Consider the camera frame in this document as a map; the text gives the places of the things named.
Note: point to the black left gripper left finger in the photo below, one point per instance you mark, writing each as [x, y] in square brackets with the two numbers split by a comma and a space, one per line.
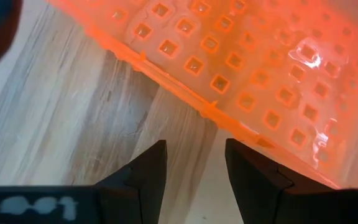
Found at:
[148, 174]

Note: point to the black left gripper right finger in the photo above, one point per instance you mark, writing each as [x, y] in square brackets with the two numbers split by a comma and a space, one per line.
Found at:
[253, 180]

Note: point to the orange plastic box lid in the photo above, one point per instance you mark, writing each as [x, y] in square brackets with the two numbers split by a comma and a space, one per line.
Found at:
[259, 62]

